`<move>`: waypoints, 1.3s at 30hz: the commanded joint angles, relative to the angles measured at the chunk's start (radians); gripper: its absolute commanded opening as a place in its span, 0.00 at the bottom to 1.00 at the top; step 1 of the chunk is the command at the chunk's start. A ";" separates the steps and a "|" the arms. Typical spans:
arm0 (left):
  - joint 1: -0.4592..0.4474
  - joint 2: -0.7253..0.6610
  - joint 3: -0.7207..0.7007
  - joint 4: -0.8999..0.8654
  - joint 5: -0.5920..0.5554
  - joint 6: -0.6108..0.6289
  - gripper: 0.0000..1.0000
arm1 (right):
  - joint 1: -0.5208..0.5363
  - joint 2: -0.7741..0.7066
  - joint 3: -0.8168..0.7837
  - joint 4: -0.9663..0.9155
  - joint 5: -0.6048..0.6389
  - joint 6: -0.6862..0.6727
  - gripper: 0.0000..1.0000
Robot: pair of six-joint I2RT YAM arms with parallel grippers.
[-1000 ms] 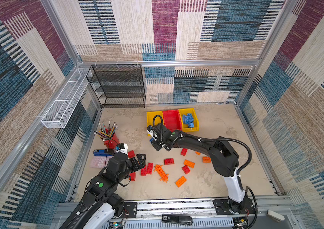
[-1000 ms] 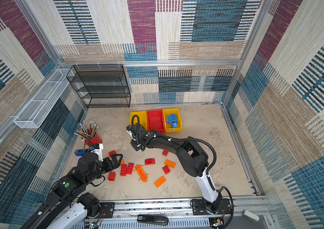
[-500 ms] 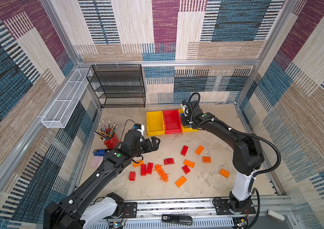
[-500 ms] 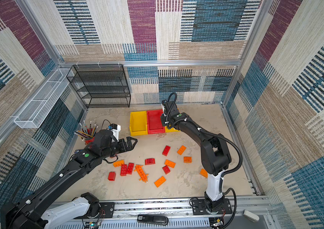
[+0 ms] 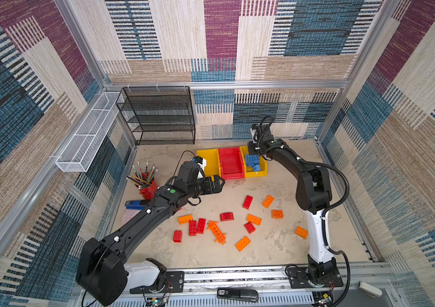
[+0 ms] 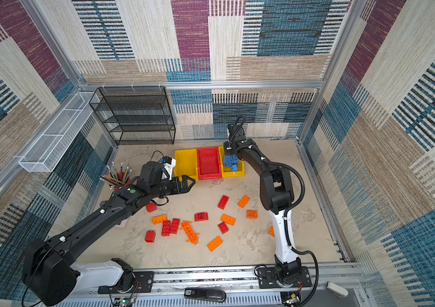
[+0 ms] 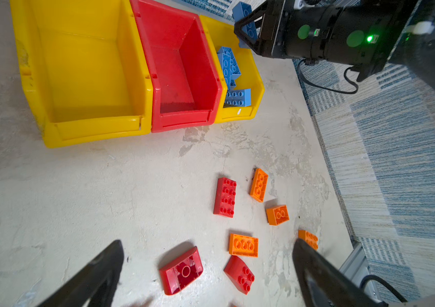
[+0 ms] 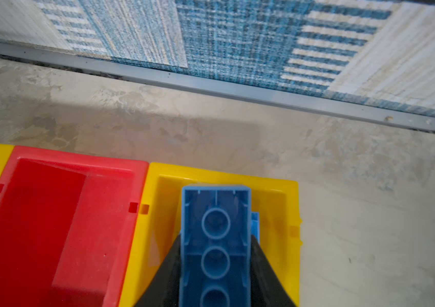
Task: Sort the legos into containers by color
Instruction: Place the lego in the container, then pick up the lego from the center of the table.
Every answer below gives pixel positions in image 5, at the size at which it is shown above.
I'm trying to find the black remote on rail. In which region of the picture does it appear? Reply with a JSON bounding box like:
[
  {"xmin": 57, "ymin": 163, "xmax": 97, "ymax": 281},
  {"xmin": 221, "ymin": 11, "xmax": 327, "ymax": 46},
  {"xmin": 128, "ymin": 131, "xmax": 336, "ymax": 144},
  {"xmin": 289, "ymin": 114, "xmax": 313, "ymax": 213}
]
[{"xmin": 217, "ymin": 288, "xmax": 259, "ymax": 303}]

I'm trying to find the left yellow plastic bin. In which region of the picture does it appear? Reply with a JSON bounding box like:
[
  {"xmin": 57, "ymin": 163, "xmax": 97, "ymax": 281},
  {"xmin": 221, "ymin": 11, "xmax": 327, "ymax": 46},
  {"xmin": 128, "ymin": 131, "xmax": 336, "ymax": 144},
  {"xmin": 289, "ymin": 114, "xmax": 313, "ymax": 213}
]
[{"xmin": 196, "ymin": 149, "xmax": 221, "ymax": 177}]

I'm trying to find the blue stapler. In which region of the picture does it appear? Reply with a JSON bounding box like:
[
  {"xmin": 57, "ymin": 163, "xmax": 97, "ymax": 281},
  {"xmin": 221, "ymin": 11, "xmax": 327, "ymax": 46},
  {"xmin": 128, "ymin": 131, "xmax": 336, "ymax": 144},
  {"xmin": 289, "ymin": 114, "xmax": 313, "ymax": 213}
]
[{"xmin": 125, "ymin": 200, "xmax": 150, "ymax": 211}]

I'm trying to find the yellow plastic bin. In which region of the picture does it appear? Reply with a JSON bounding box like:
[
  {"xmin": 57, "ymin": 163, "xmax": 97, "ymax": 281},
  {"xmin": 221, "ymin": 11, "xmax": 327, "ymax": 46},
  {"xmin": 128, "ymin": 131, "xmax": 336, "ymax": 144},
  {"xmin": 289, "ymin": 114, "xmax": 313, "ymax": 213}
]
[
  {"xmin": 196, "ymin": 149, "xmax": 221, "ymax": 177},
  {"xmin": 239, "ymin": 146, "xmax": 267, "ymax": 178}
]

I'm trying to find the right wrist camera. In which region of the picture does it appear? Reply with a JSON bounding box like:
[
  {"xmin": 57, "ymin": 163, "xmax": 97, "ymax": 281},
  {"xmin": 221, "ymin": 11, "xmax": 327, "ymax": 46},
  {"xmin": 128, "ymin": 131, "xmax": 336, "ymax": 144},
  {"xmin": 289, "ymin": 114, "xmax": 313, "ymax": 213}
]
[{"xmin": 250, "ymin": 124, "xmax": 260, "ymax": 143}]

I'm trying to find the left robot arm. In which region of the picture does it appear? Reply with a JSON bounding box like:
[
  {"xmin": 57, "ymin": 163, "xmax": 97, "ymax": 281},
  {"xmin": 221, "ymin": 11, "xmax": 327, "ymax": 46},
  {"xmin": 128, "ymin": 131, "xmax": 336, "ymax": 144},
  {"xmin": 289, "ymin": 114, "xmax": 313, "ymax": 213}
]
[{"xmin": 75, "ymin": 161, "xmax": 225, "ymax": 306}]

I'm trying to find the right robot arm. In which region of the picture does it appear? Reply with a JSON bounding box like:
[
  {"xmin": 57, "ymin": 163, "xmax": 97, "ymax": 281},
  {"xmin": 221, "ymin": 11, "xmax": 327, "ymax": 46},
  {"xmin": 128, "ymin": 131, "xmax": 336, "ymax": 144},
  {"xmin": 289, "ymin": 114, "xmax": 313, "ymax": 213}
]
[{"xmin": 248, "ymin": 137, "xmax": 350, "ymax": 287}]

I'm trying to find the red metal pencil cup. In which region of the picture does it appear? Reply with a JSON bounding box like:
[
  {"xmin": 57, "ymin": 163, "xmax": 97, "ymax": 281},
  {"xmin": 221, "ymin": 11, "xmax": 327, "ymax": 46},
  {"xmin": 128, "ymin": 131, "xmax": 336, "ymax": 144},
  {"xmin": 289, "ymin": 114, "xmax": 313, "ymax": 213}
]
[{"xmin": 139, "ymin": 179, "xmax": 158, "ymax": 200}]

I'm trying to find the red plastic bin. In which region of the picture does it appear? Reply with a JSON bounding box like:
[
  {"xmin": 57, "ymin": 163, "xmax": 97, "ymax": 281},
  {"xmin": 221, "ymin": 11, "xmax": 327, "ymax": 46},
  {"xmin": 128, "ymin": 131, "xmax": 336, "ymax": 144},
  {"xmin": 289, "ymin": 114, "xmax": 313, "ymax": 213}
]
[{"xmin": 218, "ymin": 147, "xmax": 245, "ymax": 180}]

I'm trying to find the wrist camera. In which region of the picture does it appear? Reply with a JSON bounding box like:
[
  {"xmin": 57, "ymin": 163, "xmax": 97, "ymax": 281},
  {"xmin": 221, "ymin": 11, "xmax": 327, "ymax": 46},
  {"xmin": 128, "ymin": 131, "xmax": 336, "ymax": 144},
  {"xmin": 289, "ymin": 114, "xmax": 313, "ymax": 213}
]
[
  {"xmin": 193, "ymin": 156, "xmax": 207, "ymax": 171},
  {"xmin": 250, "ymin": 124, "xmax": 260, "ymax": 143}
]

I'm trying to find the pink calculator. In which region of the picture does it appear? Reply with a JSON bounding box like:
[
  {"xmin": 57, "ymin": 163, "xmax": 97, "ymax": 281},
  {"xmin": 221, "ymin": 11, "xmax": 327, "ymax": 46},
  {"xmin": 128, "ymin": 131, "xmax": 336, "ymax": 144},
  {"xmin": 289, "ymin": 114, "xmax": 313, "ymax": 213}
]
[{"xmin": 120, "ymin": 209, "xmax": 140, "ymax": 226}]

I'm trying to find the black wire mesh shelf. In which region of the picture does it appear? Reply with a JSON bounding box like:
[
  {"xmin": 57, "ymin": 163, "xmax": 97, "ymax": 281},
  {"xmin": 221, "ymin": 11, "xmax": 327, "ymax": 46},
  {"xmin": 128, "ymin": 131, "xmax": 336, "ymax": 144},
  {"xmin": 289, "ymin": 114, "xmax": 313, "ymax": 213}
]
[{"xmin": 116, "ymin": 86, "xmax": 196, "ymax": 146}]

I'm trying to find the orange lego brick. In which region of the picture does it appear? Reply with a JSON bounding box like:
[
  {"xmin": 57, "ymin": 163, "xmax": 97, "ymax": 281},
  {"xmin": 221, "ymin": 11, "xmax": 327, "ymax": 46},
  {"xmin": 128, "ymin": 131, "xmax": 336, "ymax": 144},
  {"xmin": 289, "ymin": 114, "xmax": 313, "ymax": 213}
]
[
  {"xmin": 246, "ymin": 214, "xmax": 262, "ymax": 226},
  {"xmin": 272, "ymin": 210, "xmax": 283, "ymax": 219},
  {"xmin": 235, "ymin": 236, "xmax": 251, "ymax": 251},
  {"xmin": 178, "ymin": 214, "xmax": 194, "ymax": 225},
  {"xmin": 262, "ymin": 195, "xmax": 274, "ymax": 208},
  {"xmin": 295, "ymin": 226, "xmax": 308, "ymax": 239}
]

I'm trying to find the white wire wall basket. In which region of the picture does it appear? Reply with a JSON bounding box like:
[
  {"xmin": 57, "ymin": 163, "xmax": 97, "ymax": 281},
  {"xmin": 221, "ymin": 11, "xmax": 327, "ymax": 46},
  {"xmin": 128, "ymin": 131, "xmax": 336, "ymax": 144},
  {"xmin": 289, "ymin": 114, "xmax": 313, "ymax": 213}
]
[{"xmin": 56, "ymin": 92, "xmax": 118, "ymax": 173}]

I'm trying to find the right yellow plastic bin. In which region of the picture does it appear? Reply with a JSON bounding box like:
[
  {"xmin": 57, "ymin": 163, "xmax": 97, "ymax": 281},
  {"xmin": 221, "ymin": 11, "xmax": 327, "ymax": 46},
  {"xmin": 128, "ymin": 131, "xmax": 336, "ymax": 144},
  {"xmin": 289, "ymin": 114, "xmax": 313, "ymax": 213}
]
[{"xmin": 239, "ymin": 146, "xmax": 267, "ymax": 178}]

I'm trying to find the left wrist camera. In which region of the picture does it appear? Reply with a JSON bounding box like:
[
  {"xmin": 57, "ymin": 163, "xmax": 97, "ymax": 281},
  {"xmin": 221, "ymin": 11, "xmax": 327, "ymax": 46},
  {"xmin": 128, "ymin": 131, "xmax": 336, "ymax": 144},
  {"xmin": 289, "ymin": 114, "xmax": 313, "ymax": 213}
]
[{"xmin": 193, "ymin": 156, "xmax": 207, "ymax": 171}]

